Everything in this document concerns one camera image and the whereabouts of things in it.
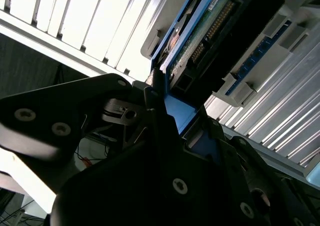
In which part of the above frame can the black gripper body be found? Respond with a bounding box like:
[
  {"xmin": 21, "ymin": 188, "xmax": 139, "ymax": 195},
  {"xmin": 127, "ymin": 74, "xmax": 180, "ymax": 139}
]
[{"xmin": 49, "ymin": 139, "xmax": 257, "ymax": 226}]

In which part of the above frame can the hard disk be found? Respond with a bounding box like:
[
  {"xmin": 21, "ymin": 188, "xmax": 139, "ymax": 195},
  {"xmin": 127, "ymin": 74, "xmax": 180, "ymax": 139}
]
[{"xmin": 149, "ymin": 0, "xmax": 305, "ymax": 168}]

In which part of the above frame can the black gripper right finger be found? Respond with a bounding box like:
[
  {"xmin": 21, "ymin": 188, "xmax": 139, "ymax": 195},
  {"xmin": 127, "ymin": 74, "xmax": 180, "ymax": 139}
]
[{"xmin": 199, "ymin": 105, "xmax": 320, "ymax": 226}]

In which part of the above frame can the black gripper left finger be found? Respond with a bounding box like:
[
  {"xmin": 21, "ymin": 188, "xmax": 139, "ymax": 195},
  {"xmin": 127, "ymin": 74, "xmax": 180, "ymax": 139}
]
[{"xmin": 0, "ymin": 68, "xmax": 197, "ymax": 204}]

